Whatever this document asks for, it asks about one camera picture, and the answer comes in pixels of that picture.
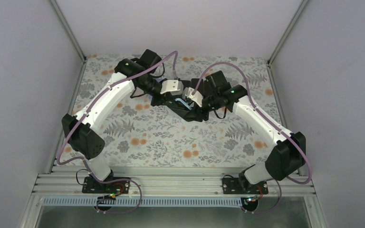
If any slotted grey cable duct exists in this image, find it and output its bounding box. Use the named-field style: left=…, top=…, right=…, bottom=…
left=42, top=196, right=242, bottom=208

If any aluminium corner frame post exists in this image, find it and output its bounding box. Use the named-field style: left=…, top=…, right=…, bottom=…
left=268, top=0, right=309, bottom=67
left=49, top=0, right=86, bottom=63

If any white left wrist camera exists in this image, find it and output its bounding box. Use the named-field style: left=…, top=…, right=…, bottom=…
left=160, top=80, right=184, bottom=95

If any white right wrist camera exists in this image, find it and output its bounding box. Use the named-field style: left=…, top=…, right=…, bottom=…
left=183, top=87, right=203, bottom=107

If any lilac phone case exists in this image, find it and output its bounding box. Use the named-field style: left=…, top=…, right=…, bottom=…
left=151, top=97, right=157, bottom=106

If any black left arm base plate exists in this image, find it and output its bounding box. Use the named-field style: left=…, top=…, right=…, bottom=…
left=81, top=176, right=131, bottom=194

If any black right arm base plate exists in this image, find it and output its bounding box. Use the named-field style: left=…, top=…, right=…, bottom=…
left=221, top=175, right=269, bottom=195

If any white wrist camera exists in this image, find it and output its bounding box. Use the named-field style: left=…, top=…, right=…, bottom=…
left=183, top=87, right=203, bottom=107
left=160, top=80, right=184, bottom=95

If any aluminium corner frame post right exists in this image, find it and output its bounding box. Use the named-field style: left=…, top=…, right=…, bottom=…
left=268, top=0, right=309, bottom=67

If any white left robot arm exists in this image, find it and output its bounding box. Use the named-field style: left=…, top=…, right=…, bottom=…
left=56, top=49, right=183, bottom=192

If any light blue phone case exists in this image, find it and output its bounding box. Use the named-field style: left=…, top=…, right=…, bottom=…
left=175, top=98, right=192, bottom=111

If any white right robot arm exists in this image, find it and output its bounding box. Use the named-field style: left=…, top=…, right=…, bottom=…
left=185, top=71, right=306, bottom=193

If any floral patterned table mat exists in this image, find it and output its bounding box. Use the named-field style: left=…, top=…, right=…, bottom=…
left=56, top=54, right=298, bottom=169

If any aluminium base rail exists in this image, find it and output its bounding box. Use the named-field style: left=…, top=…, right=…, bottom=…
left=31, top=165, right=317, bottom=197

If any aluminium corner frame post left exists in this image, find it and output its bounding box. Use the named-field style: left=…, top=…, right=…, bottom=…
left=49, top=0, right=86, bottom=63

